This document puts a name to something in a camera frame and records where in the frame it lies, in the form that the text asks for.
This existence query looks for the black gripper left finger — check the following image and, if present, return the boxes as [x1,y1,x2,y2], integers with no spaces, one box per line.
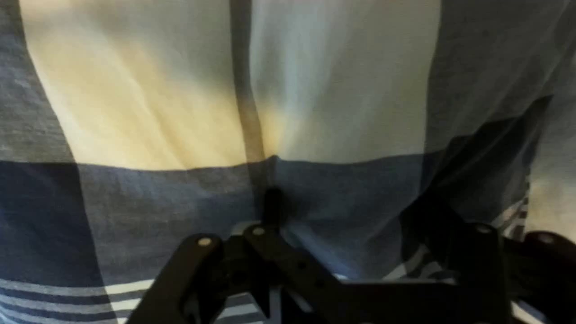
[126,190,338,324]

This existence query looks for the plaid pillow with ruffled edge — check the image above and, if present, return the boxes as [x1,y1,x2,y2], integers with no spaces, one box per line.
[0,0,576,324]

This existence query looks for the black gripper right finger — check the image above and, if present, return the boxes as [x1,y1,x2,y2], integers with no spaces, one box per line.
[412,193,513,324]

